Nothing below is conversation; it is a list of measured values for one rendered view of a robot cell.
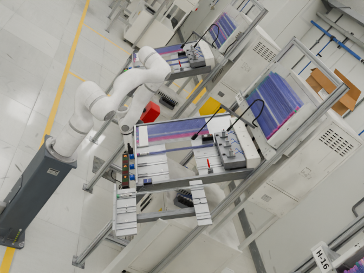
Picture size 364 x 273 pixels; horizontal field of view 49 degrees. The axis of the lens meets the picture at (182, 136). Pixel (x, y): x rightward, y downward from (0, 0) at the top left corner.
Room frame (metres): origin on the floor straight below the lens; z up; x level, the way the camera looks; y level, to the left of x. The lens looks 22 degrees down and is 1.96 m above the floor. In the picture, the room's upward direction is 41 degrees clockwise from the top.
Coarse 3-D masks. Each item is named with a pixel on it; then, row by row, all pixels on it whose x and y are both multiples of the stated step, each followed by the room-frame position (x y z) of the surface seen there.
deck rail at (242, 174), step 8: (248, 168) 2.26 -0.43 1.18; (192, 176) 2.15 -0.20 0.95; (200, 176) 2.15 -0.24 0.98; (208, 176) 2.16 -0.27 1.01; (216, 176) 2.18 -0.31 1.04; (224, 176) 2.20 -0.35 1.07; (232, 176) 2.22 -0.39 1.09; (240, 176) 2.24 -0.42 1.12; (136, 184) 2.04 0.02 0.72; (160, 184) 2.07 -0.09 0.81; (168, 184) 2.09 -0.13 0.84; (176, 184) 2.11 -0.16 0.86; (184, 184) 2.13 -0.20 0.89
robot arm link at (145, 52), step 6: (144, 48) 2.08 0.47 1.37; (150, 48) 2.09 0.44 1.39; (138, 54) 2.08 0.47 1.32; (144, 54) 2.06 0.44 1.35; (150, 54) 2.06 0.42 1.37; (144, 60) 2.06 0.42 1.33; (144, 66) 2.14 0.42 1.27; (150, 84) 2.18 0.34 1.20; (156, 84) 2.19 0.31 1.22; (156, 90) 2.21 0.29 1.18
